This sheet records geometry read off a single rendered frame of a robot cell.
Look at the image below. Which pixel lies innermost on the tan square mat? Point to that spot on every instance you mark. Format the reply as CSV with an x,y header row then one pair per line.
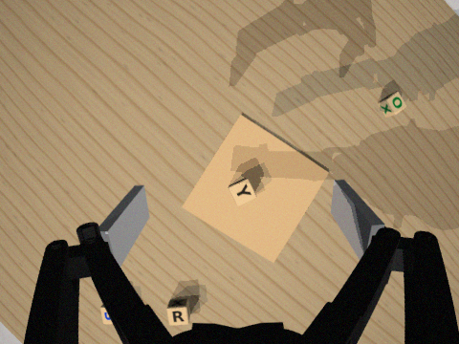
x,y
284,181

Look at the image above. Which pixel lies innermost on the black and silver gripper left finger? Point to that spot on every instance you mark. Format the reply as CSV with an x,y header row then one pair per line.
x,y
53,316

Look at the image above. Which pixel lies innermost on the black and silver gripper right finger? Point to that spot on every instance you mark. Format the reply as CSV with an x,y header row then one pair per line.
x,y
429,315

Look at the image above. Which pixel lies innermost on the wooden letter block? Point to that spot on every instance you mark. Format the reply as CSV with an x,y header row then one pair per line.
x,y
178,312
242,191
105,317
392,105

